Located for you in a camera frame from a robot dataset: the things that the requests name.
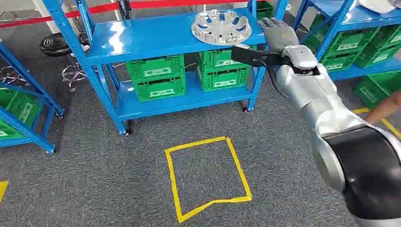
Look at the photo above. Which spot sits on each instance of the green plastic crate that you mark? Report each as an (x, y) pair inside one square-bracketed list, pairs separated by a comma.
[(20, 108), (159, 91), (344, 40), (382, 50), (224, 80), (7, 131), (376, 87), (216, 58), (340, 61), (155, 67), (264, 11)]

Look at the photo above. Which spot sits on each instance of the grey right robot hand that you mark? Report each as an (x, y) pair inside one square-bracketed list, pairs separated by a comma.
[(280, 34)]

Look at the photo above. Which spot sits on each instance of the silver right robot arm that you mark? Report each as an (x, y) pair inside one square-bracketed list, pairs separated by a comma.
[(313, 94)]

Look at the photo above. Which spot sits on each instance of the blue metal shelf rack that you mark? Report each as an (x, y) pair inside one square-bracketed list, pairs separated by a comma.
[(29, 134), (141, 40), (360, 17)]

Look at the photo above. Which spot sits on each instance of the silver wheel hubcap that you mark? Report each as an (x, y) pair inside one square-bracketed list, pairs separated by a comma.
[(221, 28)]

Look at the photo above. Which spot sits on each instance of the yellow floor tape outline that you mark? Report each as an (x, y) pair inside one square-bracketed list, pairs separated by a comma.
[(170, 175)]

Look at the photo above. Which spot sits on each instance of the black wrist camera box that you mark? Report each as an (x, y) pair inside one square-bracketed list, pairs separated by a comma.
[(250, 56)]

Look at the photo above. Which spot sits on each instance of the white stand leg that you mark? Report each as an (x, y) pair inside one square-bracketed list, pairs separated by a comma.
[(47, 15)]

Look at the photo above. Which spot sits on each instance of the white object on rack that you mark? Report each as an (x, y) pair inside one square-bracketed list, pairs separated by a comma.
[(376, 5)]

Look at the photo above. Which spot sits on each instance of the black round base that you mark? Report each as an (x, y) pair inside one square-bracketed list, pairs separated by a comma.
[(56, 45)]

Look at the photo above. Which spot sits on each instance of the red barrier tape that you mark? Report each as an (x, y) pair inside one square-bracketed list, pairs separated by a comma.
[(103, 8)]

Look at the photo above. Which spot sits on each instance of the yellow floor tape strip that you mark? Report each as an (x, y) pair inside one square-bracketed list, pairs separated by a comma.
[(390, 127), (2, 189)]

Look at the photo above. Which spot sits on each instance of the black barrier post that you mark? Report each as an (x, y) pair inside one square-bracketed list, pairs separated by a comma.
[(124, 9)]

